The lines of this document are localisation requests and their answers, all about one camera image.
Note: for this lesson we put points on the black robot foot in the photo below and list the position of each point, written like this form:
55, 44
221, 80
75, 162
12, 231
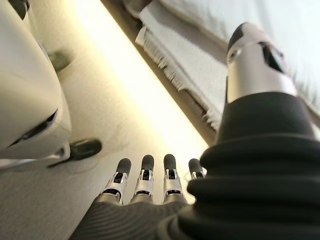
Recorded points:
85, 149

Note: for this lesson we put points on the right robot hand, dark palm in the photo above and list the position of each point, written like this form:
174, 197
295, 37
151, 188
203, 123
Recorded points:
250, 190

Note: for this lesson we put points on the white bed sheet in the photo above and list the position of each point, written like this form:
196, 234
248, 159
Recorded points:
287, 17

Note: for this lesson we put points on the white fringed bed blanket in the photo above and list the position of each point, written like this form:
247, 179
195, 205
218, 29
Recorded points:
190, 50

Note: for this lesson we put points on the brown wooden bed frame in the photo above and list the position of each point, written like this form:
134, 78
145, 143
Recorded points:
180, 100

